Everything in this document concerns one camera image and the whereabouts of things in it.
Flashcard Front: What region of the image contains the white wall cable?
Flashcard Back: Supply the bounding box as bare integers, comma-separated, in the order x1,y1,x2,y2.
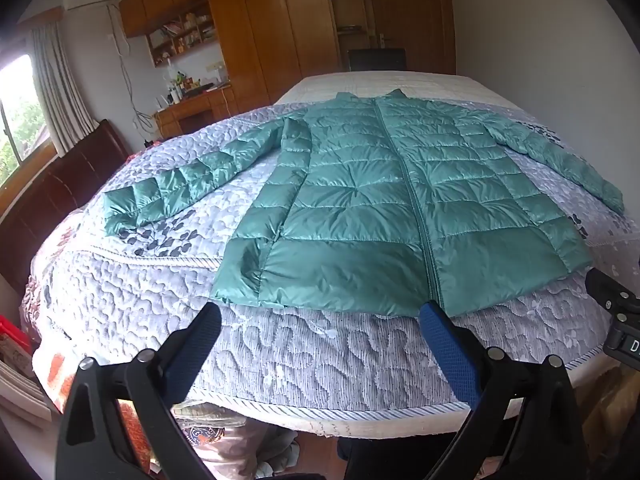
107,2,153,136

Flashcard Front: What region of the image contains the clutter of desk bottles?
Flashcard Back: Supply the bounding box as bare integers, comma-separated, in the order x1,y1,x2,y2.
167,57,231,103

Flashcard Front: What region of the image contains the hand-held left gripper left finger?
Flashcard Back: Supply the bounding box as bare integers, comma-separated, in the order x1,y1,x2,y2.
54,301,223,480

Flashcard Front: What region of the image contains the stack of papers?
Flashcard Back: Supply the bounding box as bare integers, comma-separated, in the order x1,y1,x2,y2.
0,359,57,427

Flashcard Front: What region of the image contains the wooden desk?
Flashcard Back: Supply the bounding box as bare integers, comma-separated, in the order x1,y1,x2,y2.
154,85,238,141

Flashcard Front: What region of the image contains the striped grey curtain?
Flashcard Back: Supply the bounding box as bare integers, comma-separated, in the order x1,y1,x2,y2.
30,22,98,156

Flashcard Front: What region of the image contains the brown paper bag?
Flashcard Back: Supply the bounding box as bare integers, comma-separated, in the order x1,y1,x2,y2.
582,364,640,461

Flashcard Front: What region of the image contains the green quilted down jacket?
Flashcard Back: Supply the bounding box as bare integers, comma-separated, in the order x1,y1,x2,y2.
102,89,626,318

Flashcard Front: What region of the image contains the wooden bookshelf with books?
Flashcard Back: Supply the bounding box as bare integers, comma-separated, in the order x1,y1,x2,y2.
146,0,216,68

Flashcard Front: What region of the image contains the window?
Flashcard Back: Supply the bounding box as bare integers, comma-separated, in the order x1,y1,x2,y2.
0,52,56,186

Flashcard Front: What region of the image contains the wooden door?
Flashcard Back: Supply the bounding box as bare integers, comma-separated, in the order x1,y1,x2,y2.
367,0,457,75

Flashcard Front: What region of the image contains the floral quilted bedspread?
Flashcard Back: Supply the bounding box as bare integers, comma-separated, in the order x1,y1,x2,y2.
20,95,640,436

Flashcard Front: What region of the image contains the white quilted bed sheet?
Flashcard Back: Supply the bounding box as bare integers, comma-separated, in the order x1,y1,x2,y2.
272,71,521,111

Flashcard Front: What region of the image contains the dark brown headboard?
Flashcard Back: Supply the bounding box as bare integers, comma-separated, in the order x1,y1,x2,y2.
0,119,133,296

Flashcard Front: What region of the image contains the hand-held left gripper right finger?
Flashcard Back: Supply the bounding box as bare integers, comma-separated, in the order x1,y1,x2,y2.
419,301,590,480

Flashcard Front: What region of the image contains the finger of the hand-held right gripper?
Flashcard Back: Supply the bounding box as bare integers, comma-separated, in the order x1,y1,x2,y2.
584,267,640,327

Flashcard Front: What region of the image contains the wooden wardrobe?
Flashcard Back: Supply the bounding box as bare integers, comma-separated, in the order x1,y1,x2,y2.
119,0,371,106

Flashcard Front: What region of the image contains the red box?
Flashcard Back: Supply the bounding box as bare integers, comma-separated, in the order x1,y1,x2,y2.
0,315,33,361

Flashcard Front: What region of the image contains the patterned cloth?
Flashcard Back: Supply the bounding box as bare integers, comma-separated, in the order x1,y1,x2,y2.
172,402,301,480

